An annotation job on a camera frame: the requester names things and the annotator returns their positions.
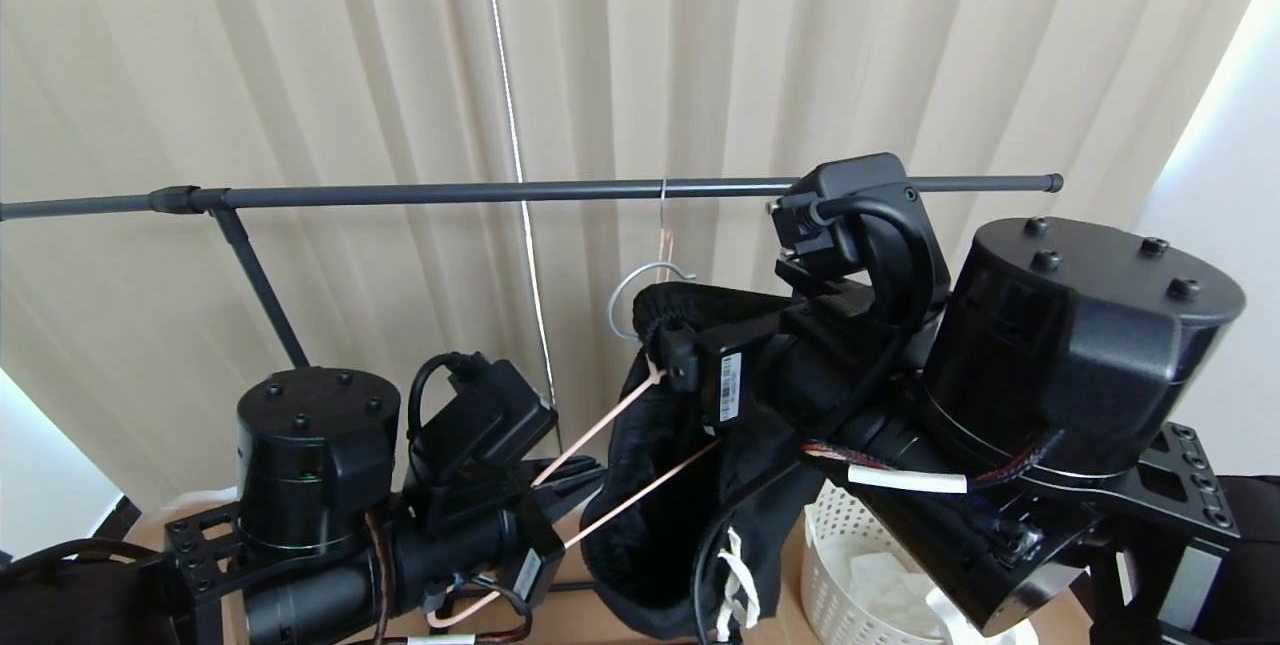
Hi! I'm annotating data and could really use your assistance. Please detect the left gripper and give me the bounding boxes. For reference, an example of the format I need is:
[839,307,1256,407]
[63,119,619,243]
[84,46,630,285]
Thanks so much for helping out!
[245,500,568,645]

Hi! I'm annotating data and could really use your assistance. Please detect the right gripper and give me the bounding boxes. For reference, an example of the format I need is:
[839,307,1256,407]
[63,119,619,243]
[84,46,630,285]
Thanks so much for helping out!
[658,288,1087,639]

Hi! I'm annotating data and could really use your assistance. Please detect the pink clothes hanger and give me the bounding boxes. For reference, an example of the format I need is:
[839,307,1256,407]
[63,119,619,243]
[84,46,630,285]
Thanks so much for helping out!
[653,178,676,276]
[428,262,723,629]

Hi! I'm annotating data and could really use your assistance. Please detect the black shorts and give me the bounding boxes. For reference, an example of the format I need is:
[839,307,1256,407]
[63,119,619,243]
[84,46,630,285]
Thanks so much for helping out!
[580,282,826,642]

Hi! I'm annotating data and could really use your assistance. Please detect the white laundry basket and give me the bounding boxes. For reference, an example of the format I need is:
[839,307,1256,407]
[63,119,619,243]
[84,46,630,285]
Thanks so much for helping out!
[800,480,1041,645]

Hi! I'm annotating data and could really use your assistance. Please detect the black clothes rack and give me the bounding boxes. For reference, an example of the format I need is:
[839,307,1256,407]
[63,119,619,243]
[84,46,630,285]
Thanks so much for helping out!
[0,173,1064,371]

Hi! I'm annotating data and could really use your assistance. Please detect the white garment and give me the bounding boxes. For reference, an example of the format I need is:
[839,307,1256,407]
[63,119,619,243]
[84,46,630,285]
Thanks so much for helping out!
[840,530,1041,645]

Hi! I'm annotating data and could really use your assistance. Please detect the beige curtain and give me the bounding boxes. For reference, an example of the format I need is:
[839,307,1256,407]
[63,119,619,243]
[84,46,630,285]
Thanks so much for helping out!
[0,0,1280,516]

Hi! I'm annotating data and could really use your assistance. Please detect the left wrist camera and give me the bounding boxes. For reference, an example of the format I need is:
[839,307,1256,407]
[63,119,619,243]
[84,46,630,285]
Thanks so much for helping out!
[405,357,559,526]

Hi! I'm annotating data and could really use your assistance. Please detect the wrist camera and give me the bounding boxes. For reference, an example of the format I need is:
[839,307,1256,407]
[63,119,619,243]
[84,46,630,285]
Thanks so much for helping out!
[405,357,559,526]
[768,153,926,291]

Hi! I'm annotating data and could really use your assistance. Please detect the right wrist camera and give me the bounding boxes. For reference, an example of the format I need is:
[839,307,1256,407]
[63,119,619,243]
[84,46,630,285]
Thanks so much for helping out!
[768,153,926,291]

